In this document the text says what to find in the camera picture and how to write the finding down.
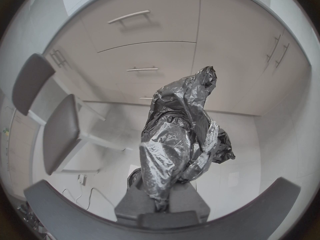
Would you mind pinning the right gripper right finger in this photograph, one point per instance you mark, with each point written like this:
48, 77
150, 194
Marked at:
187, 199

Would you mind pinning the grey white chair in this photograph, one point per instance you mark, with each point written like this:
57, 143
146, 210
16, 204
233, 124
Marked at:
60, 134

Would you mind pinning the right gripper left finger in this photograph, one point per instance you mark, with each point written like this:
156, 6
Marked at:
132, 204

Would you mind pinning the black plastic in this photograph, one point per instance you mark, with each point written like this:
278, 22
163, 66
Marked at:
175, 134

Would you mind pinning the beige cabinet with drawers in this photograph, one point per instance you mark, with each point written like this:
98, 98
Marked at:
225, 46

